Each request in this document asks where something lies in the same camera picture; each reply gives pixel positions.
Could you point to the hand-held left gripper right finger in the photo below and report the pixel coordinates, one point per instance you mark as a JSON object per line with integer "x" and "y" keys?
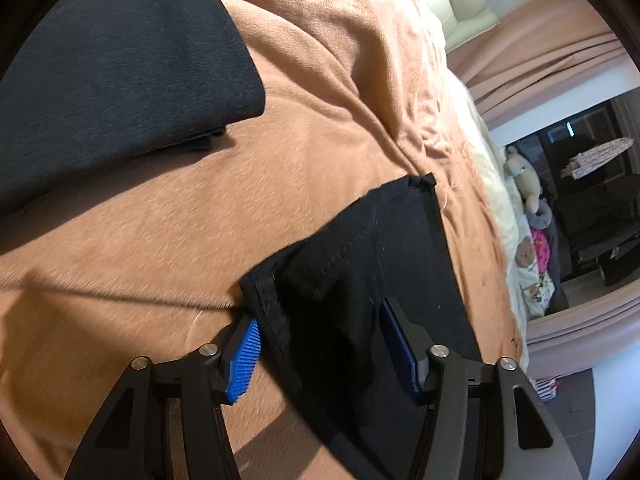
{"x": 400, "y": 355}

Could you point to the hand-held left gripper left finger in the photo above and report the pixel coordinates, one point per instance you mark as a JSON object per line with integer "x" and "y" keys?
{"x": 245, "y": 360}

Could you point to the black pants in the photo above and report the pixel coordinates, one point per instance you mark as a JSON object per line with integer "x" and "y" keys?
{"x": 350, "y": 260}

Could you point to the charcoal pants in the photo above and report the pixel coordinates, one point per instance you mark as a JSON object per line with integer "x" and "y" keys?
{"x": 125, "y": 60}

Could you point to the striped gift bag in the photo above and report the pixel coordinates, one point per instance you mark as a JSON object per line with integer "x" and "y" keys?
{"x": 547, "y": 387}

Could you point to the bear printed bedding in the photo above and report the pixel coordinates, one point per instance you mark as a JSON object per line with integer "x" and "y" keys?
{"x": 532, "y": 280}

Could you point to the pink fluffy cloth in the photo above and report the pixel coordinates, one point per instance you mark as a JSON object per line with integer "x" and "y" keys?
{"x": 539, "y": 250}

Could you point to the cream duvet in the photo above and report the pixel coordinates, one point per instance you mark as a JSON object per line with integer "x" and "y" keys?
{"x": 500, "y": 200}

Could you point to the pink curtain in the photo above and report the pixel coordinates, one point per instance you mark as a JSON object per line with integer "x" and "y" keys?
{"x": 550, "y": 60}
{"x": 590, "y": 330}

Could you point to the grey stuffed toy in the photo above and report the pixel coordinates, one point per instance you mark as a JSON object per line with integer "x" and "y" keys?
{"x": 542, "y": 216}

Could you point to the beige stuffed toy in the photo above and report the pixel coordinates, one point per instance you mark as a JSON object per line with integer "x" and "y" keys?
{"x": 525, "y": 180}

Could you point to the brown blanket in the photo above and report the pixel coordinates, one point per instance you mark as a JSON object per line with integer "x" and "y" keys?
{"x": 325, "y": 85}

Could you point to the floral hanging garment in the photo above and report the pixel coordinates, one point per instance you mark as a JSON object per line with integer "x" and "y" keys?
{"x": 600, "y": 157}

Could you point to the cream padded headboard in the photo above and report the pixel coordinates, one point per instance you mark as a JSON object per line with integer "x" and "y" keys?
{"x": 465, "y": 10}

